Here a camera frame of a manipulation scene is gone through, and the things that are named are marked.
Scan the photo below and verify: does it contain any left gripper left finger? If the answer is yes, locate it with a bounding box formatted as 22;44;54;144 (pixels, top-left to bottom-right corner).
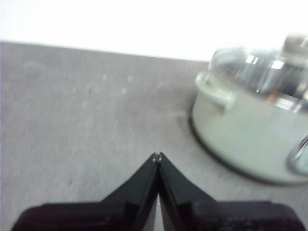
11;152;159;231

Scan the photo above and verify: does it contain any pale green electric pot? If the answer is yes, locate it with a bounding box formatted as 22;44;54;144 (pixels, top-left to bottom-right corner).
189;69;308;185

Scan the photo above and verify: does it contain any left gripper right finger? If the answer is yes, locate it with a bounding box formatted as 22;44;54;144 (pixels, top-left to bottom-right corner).
158;152;304;231

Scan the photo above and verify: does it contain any glass lid with round knob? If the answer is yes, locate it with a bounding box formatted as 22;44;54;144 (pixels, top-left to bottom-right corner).
208;33;308;114

